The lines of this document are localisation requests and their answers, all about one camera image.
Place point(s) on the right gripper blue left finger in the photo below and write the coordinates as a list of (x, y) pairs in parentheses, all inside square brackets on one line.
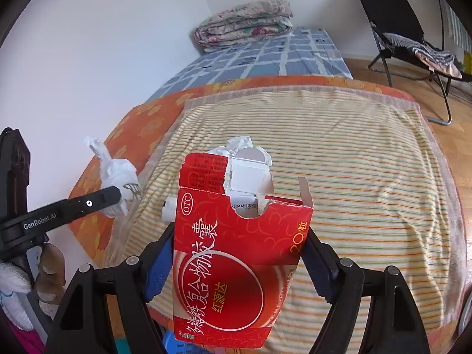
[(157, 261)]

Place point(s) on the blue checked mattress sheet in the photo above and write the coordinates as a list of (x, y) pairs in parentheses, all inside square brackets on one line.
[(301, 52)]

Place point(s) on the folded floral quilt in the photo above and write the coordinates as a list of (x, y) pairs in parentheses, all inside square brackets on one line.
[(245, 23)]

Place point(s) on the striped cloth on chair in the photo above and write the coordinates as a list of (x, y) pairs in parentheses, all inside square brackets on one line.
[(441, 61)]

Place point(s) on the black folding chair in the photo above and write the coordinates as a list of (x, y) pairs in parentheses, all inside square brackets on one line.
[(399, 34)]

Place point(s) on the red medicine box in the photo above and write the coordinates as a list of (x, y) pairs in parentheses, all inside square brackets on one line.
[(236, 247)]

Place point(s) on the white plastic bag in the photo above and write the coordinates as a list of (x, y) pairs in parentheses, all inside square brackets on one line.
[(117, 172)]

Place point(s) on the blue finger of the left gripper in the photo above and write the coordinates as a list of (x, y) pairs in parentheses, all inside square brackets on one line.
[(32, 227)]

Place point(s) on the white rectangular packet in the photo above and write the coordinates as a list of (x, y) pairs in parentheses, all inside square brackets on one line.
[(169, 209)]

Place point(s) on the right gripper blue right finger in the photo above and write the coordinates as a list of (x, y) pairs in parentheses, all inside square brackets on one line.
[(320, 262)]

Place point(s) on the striped yellow towel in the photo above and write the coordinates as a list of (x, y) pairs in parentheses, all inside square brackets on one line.
[(332, 199)]

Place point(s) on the orange floral bedsheet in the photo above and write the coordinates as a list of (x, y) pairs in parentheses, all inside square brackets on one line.
[(148, 126)]

